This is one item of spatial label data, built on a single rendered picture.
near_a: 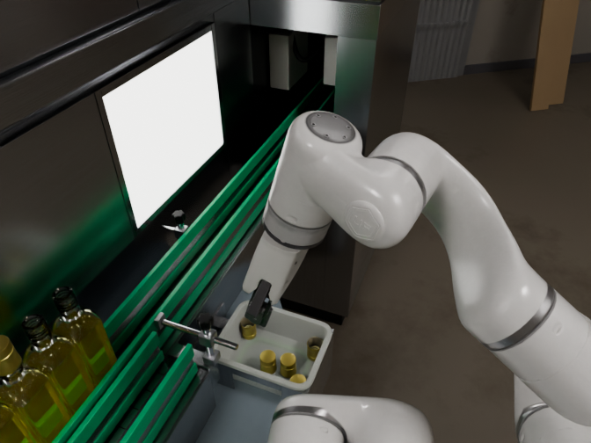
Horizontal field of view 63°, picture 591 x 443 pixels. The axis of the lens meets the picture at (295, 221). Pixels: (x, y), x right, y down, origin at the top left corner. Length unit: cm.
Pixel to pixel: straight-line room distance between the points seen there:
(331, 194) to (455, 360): 175
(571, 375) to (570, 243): 241
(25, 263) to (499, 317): 72
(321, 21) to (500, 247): 104
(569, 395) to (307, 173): 31
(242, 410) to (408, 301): 137
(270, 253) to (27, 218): 48
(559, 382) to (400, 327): 171
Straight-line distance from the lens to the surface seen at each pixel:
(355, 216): 43
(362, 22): 139
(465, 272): 52
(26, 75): 85
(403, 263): 247
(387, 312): 223
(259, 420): 106
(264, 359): 106
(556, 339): 49
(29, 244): 90
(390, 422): 62
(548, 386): 51
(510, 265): 48
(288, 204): 49
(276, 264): 53
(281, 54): 164
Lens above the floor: 168
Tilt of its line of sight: 39 degrees down
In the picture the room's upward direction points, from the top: straight up
